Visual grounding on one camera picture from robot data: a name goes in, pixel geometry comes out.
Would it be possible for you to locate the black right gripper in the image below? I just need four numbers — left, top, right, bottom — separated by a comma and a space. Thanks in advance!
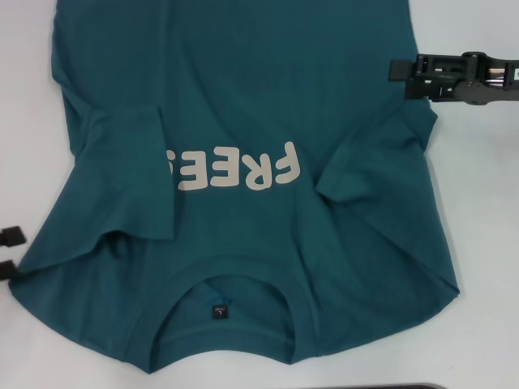
388, 51, 519, 108

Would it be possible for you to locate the dark robot torso edge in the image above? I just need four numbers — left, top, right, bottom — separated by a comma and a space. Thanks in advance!
283, 382, 444, 389

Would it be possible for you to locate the teal t-shirt with FREE print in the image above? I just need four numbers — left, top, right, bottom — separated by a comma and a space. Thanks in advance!
6, 0, 461, 365

